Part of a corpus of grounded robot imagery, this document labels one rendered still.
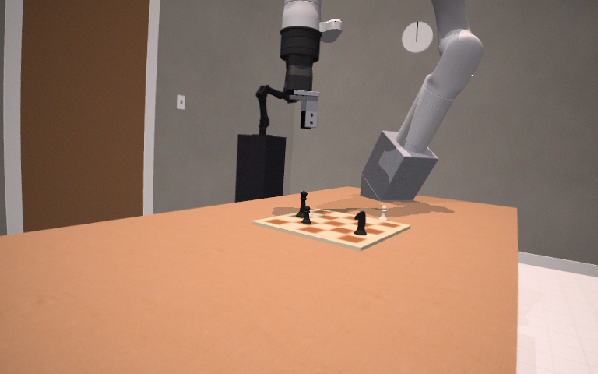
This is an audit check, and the brown and cream chessboard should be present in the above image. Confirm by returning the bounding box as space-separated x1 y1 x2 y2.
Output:
252 209 411 251

